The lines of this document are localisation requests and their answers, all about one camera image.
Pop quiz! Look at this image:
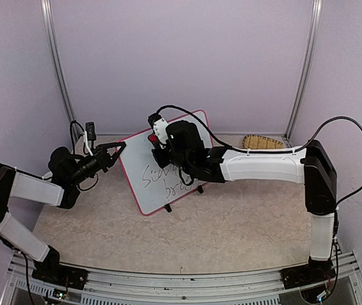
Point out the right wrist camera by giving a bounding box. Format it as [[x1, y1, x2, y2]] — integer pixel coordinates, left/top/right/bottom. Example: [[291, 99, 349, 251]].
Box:
[[148, 113, 169, 145]]

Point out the aluminium corner post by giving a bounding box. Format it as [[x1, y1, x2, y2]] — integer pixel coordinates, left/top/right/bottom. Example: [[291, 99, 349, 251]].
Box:
[[284, 0, 323, 141], [41, 0, 76, 121]]

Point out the woven bamboo tray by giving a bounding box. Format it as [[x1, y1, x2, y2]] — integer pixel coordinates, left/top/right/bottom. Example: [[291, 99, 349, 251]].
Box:
[[242, 135, 285, 149]]

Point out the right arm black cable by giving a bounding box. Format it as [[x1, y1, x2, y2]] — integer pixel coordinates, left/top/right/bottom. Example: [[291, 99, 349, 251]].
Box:
[[155, 104, 362, 207]]

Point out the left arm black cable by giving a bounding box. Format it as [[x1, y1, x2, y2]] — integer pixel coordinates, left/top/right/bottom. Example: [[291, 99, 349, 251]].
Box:
[[69, 119, 101, 191]]

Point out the red black whiteboard eraser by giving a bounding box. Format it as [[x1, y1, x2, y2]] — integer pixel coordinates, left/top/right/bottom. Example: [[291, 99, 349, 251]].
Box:
[[148, 133, 158, 143]]

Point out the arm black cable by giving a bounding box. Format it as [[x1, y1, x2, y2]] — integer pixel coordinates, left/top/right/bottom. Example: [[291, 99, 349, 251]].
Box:
[[69, 119, 101, 191], [155, 104, 362, 207]]

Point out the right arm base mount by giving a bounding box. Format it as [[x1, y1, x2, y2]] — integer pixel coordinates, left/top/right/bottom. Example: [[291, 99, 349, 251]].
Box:
[[280, 257, 337, 289]]

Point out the front aluminium rail frame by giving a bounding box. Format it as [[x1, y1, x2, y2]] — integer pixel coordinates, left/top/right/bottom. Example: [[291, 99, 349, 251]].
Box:
[[0, 250, 362, 305]]

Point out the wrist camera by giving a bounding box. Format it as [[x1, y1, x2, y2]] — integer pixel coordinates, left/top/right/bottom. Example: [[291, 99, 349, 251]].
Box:
[[148, 113, 169, 145], [83, 121, 97, 156]]

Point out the right aluminium corner post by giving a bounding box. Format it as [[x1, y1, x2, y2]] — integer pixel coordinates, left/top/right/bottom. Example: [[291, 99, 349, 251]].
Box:
[[284, 0, 323, 141]]

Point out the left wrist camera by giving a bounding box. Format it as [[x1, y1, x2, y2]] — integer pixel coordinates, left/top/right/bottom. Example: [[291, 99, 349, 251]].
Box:
[[83, 121, 97, 156]]

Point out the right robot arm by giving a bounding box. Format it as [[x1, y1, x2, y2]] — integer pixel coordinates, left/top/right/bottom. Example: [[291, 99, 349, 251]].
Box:
[[148, 115, 337, 282]]

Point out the left aluminium corner post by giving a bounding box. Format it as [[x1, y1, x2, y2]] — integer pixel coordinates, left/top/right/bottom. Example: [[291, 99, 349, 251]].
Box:
[[41, 0, 76, 121]]

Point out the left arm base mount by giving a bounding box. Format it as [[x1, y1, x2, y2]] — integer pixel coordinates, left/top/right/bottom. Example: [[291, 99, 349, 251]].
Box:
[[32, 247, 88, 290]]

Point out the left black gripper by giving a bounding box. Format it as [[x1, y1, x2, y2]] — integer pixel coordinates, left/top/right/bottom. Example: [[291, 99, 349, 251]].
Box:
[[67, 141, 127, 186]]

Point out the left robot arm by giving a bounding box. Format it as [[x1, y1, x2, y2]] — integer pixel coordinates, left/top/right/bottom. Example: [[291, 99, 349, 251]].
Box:
[[0, 142, 126, 283]]

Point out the pink framed whiteboard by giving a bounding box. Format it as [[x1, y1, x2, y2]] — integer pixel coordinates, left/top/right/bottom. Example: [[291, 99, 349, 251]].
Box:
[[117, 109, 209, 216]]

